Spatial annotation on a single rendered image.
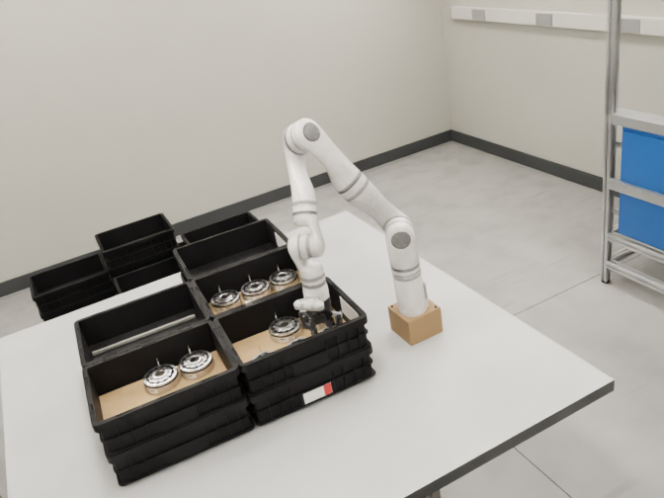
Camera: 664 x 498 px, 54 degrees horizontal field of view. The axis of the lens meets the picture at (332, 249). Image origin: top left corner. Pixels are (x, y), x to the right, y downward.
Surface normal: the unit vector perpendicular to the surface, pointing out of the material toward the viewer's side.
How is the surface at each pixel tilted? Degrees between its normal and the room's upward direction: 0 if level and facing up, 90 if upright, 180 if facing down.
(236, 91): 90
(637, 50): 90
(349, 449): 0
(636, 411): 0
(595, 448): 0
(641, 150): 90
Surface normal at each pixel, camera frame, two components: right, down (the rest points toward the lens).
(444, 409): -0.16, -0.87
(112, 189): 0.45, 0.34
